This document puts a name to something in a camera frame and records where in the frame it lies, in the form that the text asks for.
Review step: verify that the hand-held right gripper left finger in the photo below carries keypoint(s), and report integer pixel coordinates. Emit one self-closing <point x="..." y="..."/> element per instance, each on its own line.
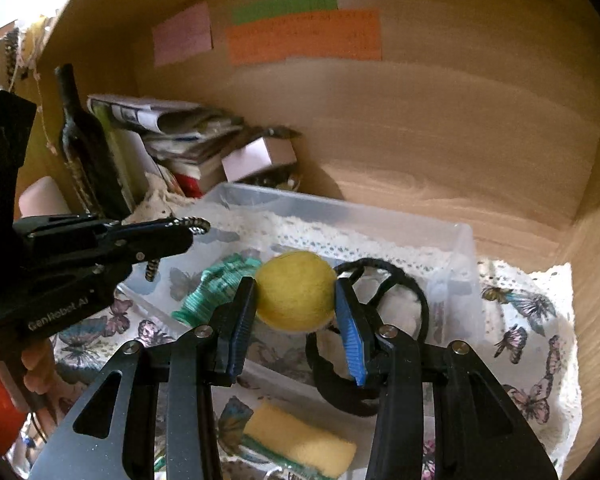
<point x="242" y="331"/>

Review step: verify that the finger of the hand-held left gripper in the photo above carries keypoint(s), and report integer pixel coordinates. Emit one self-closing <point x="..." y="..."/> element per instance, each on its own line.
<point x="155" y="250"/>
<point x="150" y="230"/>

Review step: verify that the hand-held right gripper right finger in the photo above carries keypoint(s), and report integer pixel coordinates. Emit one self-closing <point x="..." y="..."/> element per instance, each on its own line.
<point x="351" y="341"/>

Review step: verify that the yellow felt ball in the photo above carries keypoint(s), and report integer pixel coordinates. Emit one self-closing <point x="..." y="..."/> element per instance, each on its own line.
<point x="295" y="292"/>

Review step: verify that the clear plastic container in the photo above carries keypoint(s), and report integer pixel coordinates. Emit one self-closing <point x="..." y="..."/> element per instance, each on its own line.
<point x="390" y="240"/>

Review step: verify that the person's left hand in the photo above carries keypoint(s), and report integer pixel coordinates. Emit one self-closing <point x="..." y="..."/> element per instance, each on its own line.
<point x="33" y="371"/>

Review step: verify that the pale pink cylinder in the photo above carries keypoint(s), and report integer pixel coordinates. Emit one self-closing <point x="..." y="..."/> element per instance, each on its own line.
<point x="42" y="197"/>

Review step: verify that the black braided headband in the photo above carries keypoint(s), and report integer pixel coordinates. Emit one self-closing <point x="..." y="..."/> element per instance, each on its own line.
<point x="422" y="300"/>

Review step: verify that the dark glass bottle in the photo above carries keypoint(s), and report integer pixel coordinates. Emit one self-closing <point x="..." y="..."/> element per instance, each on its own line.
<point x="87" y="160"/>

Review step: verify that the stack of books and papers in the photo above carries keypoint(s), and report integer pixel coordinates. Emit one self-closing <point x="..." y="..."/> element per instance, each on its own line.
<point x="180" y="135"/>

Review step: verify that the yellow sponge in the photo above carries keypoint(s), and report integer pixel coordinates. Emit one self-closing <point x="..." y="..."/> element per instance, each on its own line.
<point x="300" y="440"/>

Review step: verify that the small white cardboard box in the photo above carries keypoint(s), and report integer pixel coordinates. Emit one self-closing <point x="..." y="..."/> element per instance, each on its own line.
<point x="260" y="157"/>

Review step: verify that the butterfly print lace cloth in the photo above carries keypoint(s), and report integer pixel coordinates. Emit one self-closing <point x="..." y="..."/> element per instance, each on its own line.
<point x="525" y="320"/>

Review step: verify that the pink paper note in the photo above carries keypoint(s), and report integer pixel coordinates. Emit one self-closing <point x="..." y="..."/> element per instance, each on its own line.
<point x="182" y="35"/>

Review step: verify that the orange paper note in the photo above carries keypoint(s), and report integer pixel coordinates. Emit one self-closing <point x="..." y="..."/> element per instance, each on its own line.
<point x="305" y="40"/>

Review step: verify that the green paper note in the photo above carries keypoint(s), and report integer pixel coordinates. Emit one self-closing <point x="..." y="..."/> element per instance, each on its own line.
<point x="285" y="7"/>

